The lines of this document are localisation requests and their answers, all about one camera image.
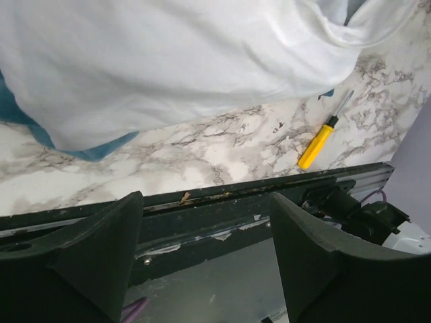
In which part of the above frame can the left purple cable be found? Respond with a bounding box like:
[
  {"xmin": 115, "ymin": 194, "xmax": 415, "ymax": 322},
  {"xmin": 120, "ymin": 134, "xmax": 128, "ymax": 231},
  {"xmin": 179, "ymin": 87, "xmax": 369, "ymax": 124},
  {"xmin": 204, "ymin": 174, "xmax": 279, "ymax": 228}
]
[{"xmin": 121, "ymin": 299, "xmax": 147, "ymax": 323}]

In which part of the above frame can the aluminium extrusion frame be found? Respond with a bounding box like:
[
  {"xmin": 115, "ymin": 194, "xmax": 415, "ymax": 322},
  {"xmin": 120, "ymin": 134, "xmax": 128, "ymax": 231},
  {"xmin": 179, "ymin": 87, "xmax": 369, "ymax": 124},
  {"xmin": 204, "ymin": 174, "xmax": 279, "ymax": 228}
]
[{"xmin": 1, "ymin": 162, "xmax": 394, "ymax": 238}]

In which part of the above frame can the yellow handled screwdriver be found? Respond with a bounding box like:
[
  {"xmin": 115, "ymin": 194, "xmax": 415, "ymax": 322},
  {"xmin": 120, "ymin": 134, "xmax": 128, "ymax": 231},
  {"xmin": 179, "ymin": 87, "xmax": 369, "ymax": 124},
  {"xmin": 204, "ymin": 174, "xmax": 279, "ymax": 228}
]
[{"xmin": 297, "ymin": 90, "xmax": 354, "ymax": 170}]

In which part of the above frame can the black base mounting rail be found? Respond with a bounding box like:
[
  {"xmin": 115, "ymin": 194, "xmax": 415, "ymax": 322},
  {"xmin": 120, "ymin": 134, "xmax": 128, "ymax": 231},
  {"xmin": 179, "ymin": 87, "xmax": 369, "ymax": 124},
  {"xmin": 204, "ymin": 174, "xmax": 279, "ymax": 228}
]
[{"xmin": 0, "ymin": 174, "xmax": 358, "ymax": 287}]

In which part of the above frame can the purple cable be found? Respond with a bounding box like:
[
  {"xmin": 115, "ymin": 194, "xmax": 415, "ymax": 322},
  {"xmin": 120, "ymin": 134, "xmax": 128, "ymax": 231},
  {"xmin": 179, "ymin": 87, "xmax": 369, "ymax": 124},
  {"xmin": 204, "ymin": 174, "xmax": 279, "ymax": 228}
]
[
  {"xmin": 360, "ymin": 188, "xmax": 388, "ymax": 205},
  {"xmin": 121, "ymin": 299, "xmax": 147, "ymax": 323}
]

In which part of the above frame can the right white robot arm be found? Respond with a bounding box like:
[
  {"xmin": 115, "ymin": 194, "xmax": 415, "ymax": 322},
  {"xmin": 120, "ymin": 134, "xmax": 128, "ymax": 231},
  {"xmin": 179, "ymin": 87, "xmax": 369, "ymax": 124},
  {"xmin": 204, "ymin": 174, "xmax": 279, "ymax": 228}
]
[{"xmin": 301, "ymin": 187, "xmax": 430, "ymax": 254}]

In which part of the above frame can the white blue-trimmed pillowcase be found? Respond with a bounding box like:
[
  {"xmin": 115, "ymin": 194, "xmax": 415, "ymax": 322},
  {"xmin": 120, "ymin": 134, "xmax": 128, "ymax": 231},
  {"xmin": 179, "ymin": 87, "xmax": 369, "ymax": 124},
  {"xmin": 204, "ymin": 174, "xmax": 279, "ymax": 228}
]
[{"xmin": 1, "ymin": 1, "xmax": 417, "ymax": 161}]

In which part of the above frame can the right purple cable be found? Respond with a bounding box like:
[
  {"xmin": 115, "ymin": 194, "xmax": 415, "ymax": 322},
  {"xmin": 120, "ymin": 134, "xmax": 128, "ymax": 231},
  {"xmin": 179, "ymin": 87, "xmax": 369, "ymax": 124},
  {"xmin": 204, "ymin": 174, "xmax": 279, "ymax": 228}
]
[{"xmin": 360, "ymin": 188, "xmax": 388, "ymax": 205}]

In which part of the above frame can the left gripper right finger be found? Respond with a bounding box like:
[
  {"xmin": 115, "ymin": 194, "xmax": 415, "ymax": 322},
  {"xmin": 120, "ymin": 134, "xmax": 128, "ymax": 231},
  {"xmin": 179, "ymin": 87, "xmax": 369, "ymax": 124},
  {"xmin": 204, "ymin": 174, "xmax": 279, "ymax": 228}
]
[{"xmin": 269, "ymin": 193, "xmax": 430, "ymax": 322}]

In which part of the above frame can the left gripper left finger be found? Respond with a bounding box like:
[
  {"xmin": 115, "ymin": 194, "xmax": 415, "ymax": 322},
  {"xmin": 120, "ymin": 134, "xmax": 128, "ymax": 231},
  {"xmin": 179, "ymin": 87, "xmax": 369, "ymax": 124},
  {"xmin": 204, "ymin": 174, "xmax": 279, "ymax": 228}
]
[{"xmin": 1, "ymin": 192, "xmax": 143, "ymax": 322}]

